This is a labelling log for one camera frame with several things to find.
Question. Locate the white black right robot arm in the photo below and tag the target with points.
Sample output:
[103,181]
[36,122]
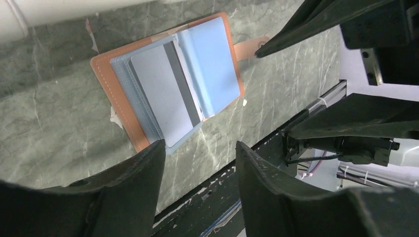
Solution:
[353,149]

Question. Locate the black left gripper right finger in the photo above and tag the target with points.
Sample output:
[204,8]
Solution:
[275,204]

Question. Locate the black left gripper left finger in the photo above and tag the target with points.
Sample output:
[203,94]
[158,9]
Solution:
[120,201]

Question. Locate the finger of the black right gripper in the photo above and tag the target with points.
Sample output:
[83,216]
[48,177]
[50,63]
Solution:
[314,17]
[362,116]

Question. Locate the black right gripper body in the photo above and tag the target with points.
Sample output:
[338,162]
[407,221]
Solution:
[388,39]

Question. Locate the white PVC pipe frame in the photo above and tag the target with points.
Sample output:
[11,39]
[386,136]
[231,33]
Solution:
[17,16]

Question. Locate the aluminium extrusion rail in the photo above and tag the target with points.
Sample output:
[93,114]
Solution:
[329,98]

